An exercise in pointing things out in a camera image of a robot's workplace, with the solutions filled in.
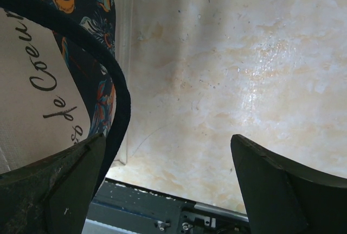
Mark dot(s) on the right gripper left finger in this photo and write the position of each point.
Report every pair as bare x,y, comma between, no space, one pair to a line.
52,195

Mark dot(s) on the beige canvas tote bag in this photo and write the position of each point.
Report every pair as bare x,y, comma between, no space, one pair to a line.
54,94

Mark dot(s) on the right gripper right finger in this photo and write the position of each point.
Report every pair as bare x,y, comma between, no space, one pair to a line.
284,196

